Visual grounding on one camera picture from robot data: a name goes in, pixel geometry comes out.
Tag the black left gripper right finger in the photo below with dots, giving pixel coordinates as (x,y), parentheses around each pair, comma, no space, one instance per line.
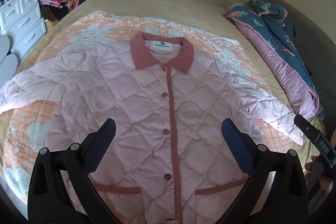
(275,191)

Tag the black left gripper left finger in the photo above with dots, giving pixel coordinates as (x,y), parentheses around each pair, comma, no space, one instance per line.
(48,199)

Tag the pink quilted jacket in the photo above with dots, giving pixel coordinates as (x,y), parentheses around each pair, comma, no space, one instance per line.
(168,159)

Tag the person's right hand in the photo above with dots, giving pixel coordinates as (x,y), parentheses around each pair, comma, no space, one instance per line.
(318,184)

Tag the orange white plaid blanket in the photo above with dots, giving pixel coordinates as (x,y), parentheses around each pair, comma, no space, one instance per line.
(98,22)

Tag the grey upholstered headboard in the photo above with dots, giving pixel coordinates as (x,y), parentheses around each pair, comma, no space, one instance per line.
(317,51)

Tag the white round chair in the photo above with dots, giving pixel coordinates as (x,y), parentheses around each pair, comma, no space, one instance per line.
(9,61)

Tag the blue floral pink duvet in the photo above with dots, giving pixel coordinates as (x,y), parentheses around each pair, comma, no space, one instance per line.
(269,28)

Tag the white drawer chest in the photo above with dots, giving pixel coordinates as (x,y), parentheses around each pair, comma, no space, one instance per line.
(23,24)

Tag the bed with beige cover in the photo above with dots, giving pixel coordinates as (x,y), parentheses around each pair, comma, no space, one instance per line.
(204,25)

